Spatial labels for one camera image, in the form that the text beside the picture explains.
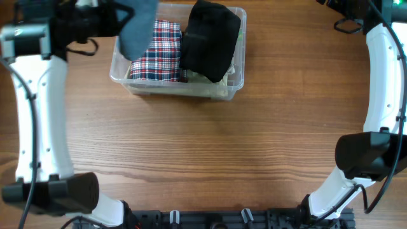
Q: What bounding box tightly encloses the blue denim cloth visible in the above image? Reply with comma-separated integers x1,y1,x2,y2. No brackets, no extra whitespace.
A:
114,0,158,61

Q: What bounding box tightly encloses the red plaid cloth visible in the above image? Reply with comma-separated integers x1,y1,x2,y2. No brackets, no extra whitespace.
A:
128,20,187,82

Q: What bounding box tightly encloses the clear plastic storage container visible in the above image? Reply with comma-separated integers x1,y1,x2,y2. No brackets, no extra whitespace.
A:
109,6,247,101

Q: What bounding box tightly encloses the black garment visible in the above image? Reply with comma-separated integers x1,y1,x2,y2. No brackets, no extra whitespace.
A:
180,1,241,83

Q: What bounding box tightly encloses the cream cloth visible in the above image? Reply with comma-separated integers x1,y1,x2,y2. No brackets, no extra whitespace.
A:
125,63,236,98

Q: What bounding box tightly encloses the white printed t-shirt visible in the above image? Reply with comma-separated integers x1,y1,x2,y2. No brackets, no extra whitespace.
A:
226,29,244,75

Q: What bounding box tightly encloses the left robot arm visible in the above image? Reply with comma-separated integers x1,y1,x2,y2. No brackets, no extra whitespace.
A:
1,0,156,228

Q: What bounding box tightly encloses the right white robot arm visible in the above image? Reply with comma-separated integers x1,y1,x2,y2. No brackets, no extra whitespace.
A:
298,0,406,226

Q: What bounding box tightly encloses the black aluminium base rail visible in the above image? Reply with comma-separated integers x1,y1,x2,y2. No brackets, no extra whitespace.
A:
72,208,355,229

